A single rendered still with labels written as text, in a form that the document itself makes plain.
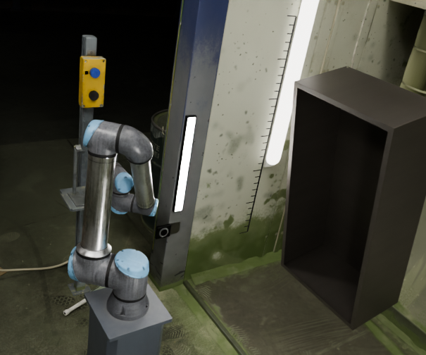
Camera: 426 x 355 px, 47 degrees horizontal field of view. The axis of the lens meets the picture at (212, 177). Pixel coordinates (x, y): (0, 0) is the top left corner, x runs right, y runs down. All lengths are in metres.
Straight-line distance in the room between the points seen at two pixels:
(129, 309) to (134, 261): 0.22
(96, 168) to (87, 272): 0.48
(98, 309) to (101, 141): 0.79
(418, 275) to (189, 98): 1.94
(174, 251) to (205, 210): 0.33
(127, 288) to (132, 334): 0.21
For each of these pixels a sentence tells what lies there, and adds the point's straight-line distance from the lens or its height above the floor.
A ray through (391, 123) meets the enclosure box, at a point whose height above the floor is 1.64.
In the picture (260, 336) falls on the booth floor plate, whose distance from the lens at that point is 3.20.
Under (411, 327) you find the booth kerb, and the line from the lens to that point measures 3.57.
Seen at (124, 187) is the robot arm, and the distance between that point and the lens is 2.39.
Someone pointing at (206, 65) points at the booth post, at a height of 1.56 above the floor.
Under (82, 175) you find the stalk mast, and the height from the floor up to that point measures 0.86.
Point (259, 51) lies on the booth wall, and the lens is 2.90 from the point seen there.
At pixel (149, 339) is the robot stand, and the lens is 2.35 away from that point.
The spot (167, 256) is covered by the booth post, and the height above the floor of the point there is 0.29.
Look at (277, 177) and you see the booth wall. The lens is 3.44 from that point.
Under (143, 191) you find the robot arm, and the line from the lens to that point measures 2.23.
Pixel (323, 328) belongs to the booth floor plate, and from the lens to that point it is 3.40.
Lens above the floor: 2.24
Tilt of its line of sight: 27 degrees down
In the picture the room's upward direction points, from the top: 10 degrees clockwise
